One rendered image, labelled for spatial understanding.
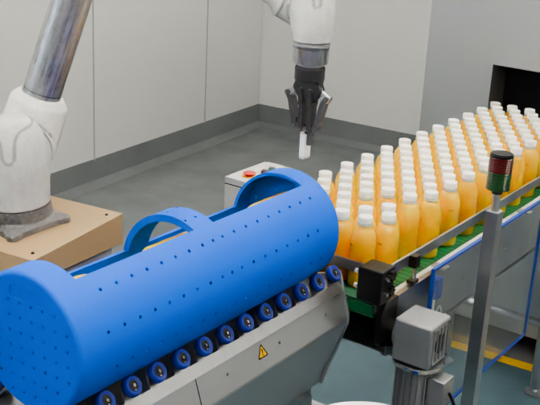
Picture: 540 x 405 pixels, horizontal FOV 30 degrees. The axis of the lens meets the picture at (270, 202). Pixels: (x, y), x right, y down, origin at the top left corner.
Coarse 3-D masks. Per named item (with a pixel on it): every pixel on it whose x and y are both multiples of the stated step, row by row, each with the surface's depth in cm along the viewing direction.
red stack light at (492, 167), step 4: (492, 160) 263; (496, 160) 262; (500, 160) 262; (504, 160) 261; (508, 160) 262; (512, 160) 262; (492, 164) 263; (496, 164) 262; (500, 164) 262; (504, 164) 262; (508, 164) 262; (512, 164) 263; (488, 168) 266; (492, 168) 263; (496, 168) 263; (500, 168) 262; (504, 168) 262; (508, 168) 262; (512, 168) 264; (492, 172) 264; (496, 172) 263; (500, 172) 263; (504, 172) 263; (508, 172) 263
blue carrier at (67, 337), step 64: (256, 192) 259; (320, 192) 245; (128, 256) 227; (192, 256) 206; (256, 256) 221; (320, 256) 243; (0, 320) 191; (64, 320) 180; (128, 320) 189; (192, 320) 205; (64, 384) 184
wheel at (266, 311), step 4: (260, 304) 234; (264, 304) 235; (256, 308) 234; (260, 308) 234; (264, 308) 234; (268, 308) 235; (256, 312) 234; (260, 312) 233; (264, 312) 234; (268, 312) 235; (272, 312) 236; (260, 316) 233; (264, 316) 233; (268, 316) 234; (272, 316) 235; (260, 320) 234; (264, 320) 234; (268, 320) 234
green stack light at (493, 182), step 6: (492, 174) 264; (498, 174) 263; (504, 174) 263; (510, 174) 264; (486, 180) 267; (492, 180) 264; (498, 180) 263; (504, 180) 263; (510, 180) 265; (486, 186) 266; (492, 186) 265; (498, 186) 264; (504, 186) 264; (498, 192) 264; (504, 192) 265
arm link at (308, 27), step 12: (300, 0) 238; (312, 0) 237; (324, 0) 237; (300, 12) 239; (312, 12) 237; (324, 12) 238; (300, 24) 239; (312, 24) 238; (324, 24) 239; (300, 36) 241; (312, 36) 240; (324, 36) 241
